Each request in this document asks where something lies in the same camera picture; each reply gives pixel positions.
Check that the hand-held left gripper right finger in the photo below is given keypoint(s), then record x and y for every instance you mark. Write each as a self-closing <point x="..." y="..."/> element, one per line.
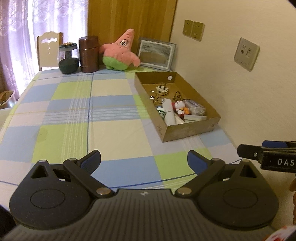
<point x="195" y="162"/>

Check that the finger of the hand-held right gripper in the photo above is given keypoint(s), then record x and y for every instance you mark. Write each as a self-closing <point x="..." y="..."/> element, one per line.
<point x="248" y="150"/>
<point x="274" y="143"/>

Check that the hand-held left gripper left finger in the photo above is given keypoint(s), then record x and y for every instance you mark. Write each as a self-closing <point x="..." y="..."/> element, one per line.
<point x="91" y="161"/>

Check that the brown cardboard box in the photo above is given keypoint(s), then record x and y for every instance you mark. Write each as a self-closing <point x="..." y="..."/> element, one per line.
<point x="182" y="134"/>

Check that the white box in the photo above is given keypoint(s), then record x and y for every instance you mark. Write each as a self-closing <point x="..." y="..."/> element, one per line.
<point x="195" y="117"/>

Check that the blue and clear card pack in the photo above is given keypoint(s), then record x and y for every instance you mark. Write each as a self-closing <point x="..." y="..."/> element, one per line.
<point x="195" y="107"/>

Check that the white remote control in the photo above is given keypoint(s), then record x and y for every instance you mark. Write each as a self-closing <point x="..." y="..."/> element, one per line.
<point x="168" y="111"/>

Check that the white plug adapter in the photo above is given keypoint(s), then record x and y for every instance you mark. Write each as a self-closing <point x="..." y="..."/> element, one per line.
<point x="161" y="89"/>

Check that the person's right hand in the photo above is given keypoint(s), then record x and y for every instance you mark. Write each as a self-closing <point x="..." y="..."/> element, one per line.
<point x="294" y="197"/>

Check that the checked tablecloth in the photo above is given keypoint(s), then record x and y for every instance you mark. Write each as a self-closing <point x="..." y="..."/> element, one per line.
<point x="69" y="115"/>

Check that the red and white cloth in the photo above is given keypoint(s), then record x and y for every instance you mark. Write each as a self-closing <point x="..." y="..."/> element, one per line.
<point x="282" y="234"/>

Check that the dark glass jar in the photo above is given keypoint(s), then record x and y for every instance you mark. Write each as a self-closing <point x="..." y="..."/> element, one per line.
<point x="68" y="64"/>

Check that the beige waste bin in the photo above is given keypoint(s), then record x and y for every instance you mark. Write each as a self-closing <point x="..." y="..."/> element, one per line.
<point x="7" y="97"/>

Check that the brown metal canister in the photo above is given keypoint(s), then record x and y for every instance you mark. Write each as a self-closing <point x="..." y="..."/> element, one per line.
<point x="89" y="54"/>

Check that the pink starfish plush toy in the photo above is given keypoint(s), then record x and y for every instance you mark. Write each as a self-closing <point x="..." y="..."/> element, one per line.
<point x="119" y="54"/>

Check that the framed sand picture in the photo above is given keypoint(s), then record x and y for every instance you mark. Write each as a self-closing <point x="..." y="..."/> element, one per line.
<point x="156" y="54"/>

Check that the white wooden chair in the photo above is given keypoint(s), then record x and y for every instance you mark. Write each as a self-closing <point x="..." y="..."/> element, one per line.
<point x="47" y="53"/>

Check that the purple sheer curtain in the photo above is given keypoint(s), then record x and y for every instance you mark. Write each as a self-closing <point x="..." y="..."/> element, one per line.
<point x="18" y="34"/>

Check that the white wall outlet plate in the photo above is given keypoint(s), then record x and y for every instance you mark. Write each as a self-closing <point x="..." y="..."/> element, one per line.
<point x="246" y="54"/>

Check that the gold wall socket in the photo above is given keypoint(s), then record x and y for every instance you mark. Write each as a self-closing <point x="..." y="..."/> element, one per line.
<point x="187" y="27"/>
<point x="197" y="31"/>

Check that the wooden wall panel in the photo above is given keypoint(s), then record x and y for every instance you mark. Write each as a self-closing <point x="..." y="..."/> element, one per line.
<point x="138" y="14"/>

